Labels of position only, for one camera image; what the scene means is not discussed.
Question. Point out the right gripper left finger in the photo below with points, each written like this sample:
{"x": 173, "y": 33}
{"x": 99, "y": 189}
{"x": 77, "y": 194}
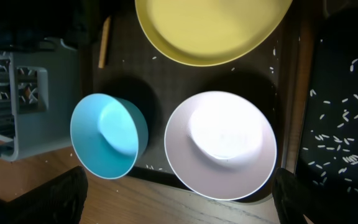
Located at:
{"x": 60, "y": 200}

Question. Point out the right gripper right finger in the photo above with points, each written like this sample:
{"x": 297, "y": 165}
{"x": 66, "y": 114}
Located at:
{"x": 297, "y": 203}

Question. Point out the pale pink bowl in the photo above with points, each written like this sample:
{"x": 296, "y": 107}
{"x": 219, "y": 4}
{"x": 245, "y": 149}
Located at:
{"x": 220, "y": 145}

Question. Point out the wooden chopstick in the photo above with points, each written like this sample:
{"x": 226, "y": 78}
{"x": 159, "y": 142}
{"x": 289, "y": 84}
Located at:
{"x": 104, "y": 42}

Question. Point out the black rectangular tray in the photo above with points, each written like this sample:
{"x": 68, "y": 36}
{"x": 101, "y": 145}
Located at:
{"x": 337, "y": 109}

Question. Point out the light blue bowl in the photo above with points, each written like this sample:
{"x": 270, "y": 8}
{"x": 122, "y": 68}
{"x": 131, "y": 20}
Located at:
{"x": 108, "y": 134}

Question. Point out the dark brown serving tray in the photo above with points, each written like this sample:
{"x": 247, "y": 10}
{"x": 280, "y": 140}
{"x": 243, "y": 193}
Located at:
{"x": 137, "y": 72}

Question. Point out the grey plastic dish rack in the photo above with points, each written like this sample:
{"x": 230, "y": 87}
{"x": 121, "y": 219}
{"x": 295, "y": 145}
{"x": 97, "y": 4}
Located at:
{"x": 38, "y": 93}

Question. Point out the yellow round plate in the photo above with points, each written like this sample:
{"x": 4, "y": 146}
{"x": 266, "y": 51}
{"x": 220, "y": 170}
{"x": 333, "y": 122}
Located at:
{"x": 204, "y": 33}

